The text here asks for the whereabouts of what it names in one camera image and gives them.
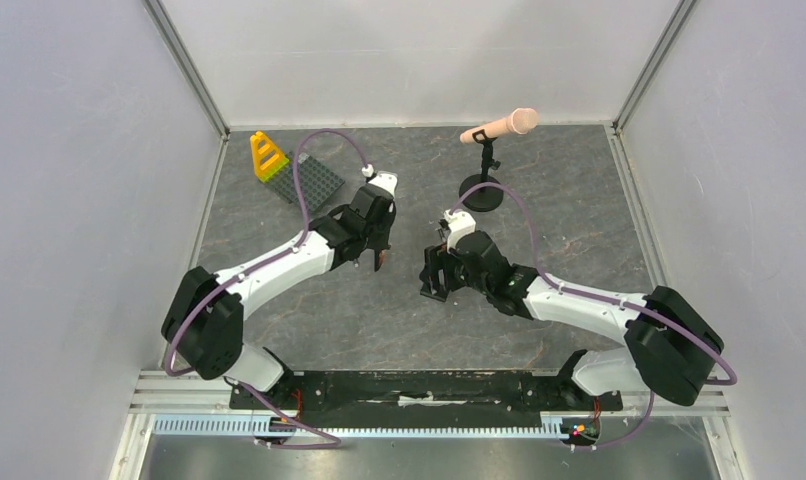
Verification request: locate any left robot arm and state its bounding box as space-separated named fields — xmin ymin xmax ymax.
xmin=161 ymin=172 xmax=397 ymax=409

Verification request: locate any grey studded baseplate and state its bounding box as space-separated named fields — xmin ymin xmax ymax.
xmin=263 ymin=153 xmax=345 ymax=213

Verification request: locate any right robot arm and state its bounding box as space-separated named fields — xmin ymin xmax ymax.
xmin=419 ymin=230 xmax=724 ymax=408

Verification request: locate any yellow toy ladder block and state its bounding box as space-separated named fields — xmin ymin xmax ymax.
xmin=249 ymin=131 xmax=290 ymax=183

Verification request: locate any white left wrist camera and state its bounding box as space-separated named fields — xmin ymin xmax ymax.
xmin=361 ymin=164 xmax=398 ymax=198

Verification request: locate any pink microphone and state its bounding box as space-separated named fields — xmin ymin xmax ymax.
xmin=459 ymin=108 xmax=539 ymax=144

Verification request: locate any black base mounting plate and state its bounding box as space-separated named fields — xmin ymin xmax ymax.
xmin=265 ymin=370 xmax=623 ymax=429

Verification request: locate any black microphone stand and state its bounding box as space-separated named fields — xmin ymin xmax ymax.
xmin=459 ymin=128 xmax=504 ymax=213

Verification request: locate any black battery cover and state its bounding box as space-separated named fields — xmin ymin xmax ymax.
xmin=420 ymin=285 xmax=448 ymax=302

